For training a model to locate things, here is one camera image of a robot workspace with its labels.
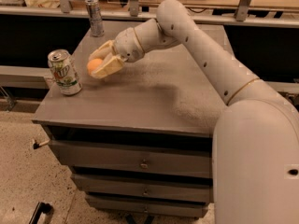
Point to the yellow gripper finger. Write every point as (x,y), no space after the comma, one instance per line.
(108,68)
(105,52)

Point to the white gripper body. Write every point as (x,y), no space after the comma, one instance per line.
(128,45)

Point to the orange fruit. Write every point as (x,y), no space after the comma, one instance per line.
(93,64)

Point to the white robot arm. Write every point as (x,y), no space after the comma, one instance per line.
(255,151)

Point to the tall silver can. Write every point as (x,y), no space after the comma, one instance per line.
(95,18)

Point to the green 7up can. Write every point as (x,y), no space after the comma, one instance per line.
(64,72)

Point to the grey drawer cabinet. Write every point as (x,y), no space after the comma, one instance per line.
(163,100)

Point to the top grey drawer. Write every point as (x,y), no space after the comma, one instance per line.
(154,160)

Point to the grey drawer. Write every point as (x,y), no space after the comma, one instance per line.
(154,160)
(146,206)
(144,188)

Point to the bottom grey drawer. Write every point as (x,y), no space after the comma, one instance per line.
(146,206)

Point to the middle grey drawer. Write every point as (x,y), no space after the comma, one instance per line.
(144,188)

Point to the black left base leg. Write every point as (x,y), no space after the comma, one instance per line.
(41,208)

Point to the grey metal rail frame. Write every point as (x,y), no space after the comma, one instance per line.
(135,10)

